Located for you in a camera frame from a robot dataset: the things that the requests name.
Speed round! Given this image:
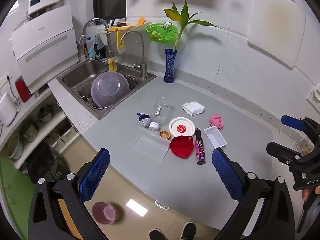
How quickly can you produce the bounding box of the green plastic basket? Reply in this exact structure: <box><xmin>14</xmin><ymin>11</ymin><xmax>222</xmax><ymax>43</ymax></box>
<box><xmin>146</xmin><ymin>23</ymin><xmax>179</xmax><ymax>42</ymax></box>

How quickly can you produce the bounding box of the pink paper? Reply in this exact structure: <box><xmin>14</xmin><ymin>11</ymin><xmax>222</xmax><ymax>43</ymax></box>
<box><xmin>209</xmin><ymin>114</ymin><xmax>225</xmax><ymax>130</ymax></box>

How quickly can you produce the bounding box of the steel pot with lid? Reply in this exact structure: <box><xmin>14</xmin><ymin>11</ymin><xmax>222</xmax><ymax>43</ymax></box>
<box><xmin>21</xmin><ymin>122</ymin><xmax>40</xmax><ymax>143</ymax></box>

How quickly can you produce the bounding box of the person's right shoe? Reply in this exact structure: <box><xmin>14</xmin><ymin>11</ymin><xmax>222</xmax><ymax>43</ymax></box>
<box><xmin>180</xmin><ymin>221</ymin><xmax>197</xmax><ymax>240</ymax></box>

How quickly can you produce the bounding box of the purple plastic basin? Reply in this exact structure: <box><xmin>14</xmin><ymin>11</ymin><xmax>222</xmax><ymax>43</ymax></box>
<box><xmin>91</xmin><ymin>71</ymin><xmax>130</xmax><ymax>109</ymax></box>

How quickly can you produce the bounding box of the white countertop dishwasher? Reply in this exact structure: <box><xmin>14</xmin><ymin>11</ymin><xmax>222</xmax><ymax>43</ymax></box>
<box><xmin>11</xmin><ymin>4</ymin><xmax>80</xmax><ymax>94</ymax></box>

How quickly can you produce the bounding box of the pale enamel basin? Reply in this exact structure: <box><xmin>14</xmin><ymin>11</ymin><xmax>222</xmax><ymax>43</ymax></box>
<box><xmin>7</xmin><ymin>133</ymin><xmax>24</xmax><ymax>160</ymax></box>

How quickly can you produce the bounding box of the white wall shelf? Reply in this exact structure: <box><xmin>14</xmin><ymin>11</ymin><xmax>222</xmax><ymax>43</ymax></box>
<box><xmin>108</xmin><ymin>17</ymin><xmax>153</xmax><ymax>32</ymax></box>

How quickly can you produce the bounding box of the blue white crumpled wrapper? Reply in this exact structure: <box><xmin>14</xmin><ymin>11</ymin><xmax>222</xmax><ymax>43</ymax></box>
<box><xmin>136</xmin><ymin>113</ymin><xmax>152</xmax><ymax>128</ymax></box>

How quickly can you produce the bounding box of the red container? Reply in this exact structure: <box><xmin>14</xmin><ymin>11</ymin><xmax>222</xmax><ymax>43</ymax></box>
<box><xmin>14</xmin><ymin>77</ymin><xmax>32</xmax><ymax>103</ymax></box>

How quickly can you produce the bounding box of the white tissue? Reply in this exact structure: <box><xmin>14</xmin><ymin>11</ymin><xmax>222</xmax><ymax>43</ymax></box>
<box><xmin>181</xmin><ymin>101</ymin><xmax>205</xmax><ymax>116</ymax></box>

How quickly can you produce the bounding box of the clear rectangular plastic lid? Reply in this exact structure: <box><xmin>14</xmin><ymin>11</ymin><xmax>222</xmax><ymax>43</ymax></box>
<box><xmin>133</xmin><ymin>135</ymin><xmax>170</xmax><ymax>162</ymax></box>

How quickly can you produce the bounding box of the pink plastic wastebasket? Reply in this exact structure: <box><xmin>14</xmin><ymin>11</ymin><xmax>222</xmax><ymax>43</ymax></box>
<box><xmin>91</xmin><ymin>201</ymin><xmax>117</xmax><ymax>225</ymax></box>

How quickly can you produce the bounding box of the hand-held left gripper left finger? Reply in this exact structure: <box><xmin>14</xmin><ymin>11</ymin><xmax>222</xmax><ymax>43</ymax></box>
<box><xmin>28</xmin><ymin>148</ymin><xmax>110</xmax><ymax>240</ymax></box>

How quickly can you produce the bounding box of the green cabinet door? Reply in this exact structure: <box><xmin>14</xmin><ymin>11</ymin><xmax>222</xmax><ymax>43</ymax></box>
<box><xmin>0</xmin><ymin>155</ymin><xmax>38</xmax><ymax>240</ymax></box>

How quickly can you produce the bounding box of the white storage box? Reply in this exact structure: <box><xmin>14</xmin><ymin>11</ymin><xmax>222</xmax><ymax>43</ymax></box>
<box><xmin>49</xmin><ymin>135</ymin><xmax>70</xmax><ymax>153</ymax></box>
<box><xmin>60</xmin><ymin>126</ymin><xmax>81</xmax><ymax>143</ymax></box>

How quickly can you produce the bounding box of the tall pull-down faucet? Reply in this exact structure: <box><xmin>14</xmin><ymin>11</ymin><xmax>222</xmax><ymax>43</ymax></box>
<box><xmin>79</xmin><ymin>18</ymin><xmax>115</xmax><ymax>67</ymax></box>

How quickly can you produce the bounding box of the red packet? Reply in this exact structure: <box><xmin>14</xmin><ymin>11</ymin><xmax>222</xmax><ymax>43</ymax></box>
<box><xmin>169</xmin><ymin>135</ymin><xmax>194</xmax><ymax>160</ymax></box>

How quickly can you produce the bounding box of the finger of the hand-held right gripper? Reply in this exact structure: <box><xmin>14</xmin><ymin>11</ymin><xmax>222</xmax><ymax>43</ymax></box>
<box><xmin>266</xmin><ymin>141</ymin><xmax>311</xmax><ymax>165</ymax></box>
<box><xmin>281</xmin><ymin>115</ymin><xmax>320</xmax><ymax>137</ymax></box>

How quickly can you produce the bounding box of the person's shoe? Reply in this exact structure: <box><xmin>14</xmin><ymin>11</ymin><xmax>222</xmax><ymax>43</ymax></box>
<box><xmin>180</xmin><ymin>221</ymin><xmax>197</xmax><ymax>240</ymax></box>
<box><xmin>149</xmin><ymin>228</ymin><xmax>167</xmax><ymax>240</ymax></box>

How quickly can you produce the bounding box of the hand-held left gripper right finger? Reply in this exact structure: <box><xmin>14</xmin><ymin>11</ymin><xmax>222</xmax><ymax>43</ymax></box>
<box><xmin>212</xmin><ymin>147</ymin><xmax>296</xmax><ymax>240</ymax></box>

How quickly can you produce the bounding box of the person's right hand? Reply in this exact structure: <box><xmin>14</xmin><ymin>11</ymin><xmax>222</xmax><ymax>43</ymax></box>
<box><xmin>302</xmin><ymin>186</ymin><xmax>320</xmax><ymax>203</ymax></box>

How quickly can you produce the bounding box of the blue glass vase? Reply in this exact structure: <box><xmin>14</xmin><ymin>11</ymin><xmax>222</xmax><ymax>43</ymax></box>
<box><xmin>164</xmin><ymin>49</ymin><xmax>178</xmax><ymax>83</ymax></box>

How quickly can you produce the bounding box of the white kettle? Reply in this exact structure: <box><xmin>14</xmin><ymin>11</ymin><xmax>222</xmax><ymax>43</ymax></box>
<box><xmin>0</xmin><ymin>92</ymin><xmax>18</xmax><ymax>127</ymax></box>

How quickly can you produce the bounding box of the stainless steel sink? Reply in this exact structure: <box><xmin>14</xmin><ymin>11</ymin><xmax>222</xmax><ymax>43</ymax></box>
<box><xmin>56</xmin><ymin>57</ymin><xmax>157</xmax><ymax>120</ymax></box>

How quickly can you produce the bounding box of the clear plastic bottle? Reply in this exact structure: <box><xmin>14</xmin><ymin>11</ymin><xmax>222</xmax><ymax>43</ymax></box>
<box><xmin>151</xmin><ymin>95</ymin><xmax>171</xmax><ymax>126</ymax></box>

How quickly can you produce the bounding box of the grey hanging cloth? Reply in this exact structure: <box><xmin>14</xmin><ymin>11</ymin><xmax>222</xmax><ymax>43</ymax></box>
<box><xmin>94</xmin><ymin>33</ymin><xmax>104</xmax><ymax>51</ymax></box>

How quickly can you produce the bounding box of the white round lid red label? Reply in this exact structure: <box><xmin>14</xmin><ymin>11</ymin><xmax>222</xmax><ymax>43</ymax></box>
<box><xmin>168</xmin><ymin>117</ymin><xmax>195</xmax><ymax>139</ymax></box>

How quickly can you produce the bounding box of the glass cup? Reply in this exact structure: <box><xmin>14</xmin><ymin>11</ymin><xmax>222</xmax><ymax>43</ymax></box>
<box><xmin>295</xmin><ymin>137</ymin><xmax>315</xmax><ymax>157</ymax></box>

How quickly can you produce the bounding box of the white open shelf unit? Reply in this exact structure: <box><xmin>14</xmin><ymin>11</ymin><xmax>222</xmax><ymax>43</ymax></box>
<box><xmin>0</xmin><ymin>94</ymin><xmax>81</xmax><ymax>171</ymax></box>

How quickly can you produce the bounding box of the wire dish rack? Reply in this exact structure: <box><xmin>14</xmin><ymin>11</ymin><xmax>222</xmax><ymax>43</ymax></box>
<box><xmin>78</xmin><ymin>74</ymin><xmax>140</xmax><ymax>109</ymax></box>

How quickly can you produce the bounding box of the white wall socket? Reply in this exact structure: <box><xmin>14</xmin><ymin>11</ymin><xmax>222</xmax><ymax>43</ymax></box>
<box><xmin>306</xmin><ymin>83</ymin><xmax>320</xmax><ymax>111</ymax></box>
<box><xmin>0</xmin><ymin>74</ymin><xmax>12</xmax><ymax>87</ymax></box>

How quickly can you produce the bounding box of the person's left shoe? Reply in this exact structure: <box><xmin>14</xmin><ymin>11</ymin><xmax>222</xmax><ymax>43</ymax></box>
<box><xmin>149</xmin><ymin>228</ymin><xmax>167</xmax><ymax>240</ymax></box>

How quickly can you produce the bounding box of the gooseneck steel faucet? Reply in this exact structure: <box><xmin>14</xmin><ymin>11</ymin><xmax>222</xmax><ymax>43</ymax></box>
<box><xmin>121</xmin><ymin>31</ymin><xmax>148</xmax><ymax>79</ymax></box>

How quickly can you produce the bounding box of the steel pan with lid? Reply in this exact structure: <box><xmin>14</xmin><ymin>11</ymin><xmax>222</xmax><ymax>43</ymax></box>
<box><xmin>36</xmin><ymin>105</ymin><xmax>54</xmax><ymax>124</ymax></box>

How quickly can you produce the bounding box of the white rectangular plastic tray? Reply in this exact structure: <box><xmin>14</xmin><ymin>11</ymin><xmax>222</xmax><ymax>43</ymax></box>
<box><xmin>204</xmin><ymin>126</ymin><xmax>227</xmax><ymax>149</ymax></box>

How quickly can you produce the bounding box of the green bamboo plant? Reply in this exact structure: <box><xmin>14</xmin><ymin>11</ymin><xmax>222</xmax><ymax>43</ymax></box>
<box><xmin>163</xmin><ymin>0</ymin><xmax>220</xmax><ymax>53</ymax></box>

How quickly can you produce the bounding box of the black pink patterned tube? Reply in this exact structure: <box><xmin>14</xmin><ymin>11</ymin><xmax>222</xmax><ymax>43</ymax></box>
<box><xmin>195</xmin><ymin>128</ymin><xmax>206</xmax><ymax>165</ymax></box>

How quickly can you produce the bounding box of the yellow handled scraper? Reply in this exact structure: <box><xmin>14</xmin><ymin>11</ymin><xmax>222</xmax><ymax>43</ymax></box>
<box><xmin>116</xmin><ymin>29</ymin><xmax>126</xmax><ymax>55</ymax></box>

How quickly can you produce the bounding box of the yellow sponge brush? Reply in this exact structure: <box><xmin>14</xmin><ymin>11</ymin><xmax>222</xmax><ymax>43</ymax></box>
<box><xmin>107</xmin><ymin>57</ymin><xmax>118</xmax><ymax>72</ymax></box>

